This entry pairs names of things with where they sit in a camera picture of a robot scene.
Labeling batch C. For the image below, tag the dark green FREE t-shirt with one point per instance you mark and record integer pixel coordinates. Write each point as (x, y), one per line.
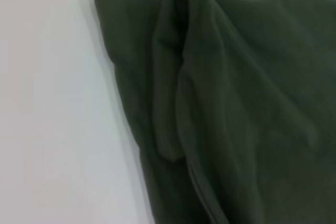
(236, 103)

